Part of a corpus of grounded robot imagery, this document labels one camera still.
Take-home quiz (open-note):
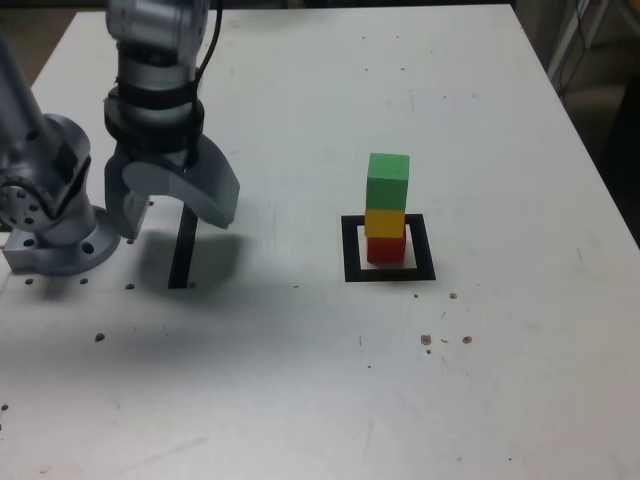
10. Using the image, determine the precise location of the yellow cube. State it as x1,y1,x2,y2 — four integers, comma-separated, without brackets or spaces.
364,207,406,240

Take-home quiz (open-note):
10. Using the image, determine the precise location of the red cube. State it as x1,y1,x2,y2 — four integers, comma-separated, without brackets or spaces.
366,234,407,265

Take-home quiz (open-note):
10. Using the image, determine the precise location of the black tape square outline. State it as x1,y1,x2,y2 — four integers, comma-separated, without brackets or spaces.
341,213,437,284

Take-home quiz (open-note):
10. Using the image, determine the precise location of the black tape strip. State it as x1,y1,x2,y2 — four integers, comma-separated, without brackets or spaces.
167,202,200,290

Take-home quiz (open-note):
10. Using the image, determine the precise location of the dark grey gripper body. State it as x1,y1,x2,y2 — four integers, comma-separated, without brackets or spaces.
114,137,205,170

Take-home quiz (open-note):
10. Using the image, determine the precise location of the green cube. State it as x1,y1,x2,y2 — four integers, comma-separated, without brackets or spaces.
365,153,411,211

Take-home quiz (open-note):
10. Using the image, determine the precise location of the white metal rack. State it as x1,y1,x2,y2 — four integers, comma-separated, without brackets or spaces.
547,0,640,96

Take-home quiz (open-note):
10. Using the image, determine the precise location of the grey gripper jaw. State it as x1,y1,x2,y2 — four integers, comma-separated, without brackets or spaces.
103,146,152,240
121,136,242,231

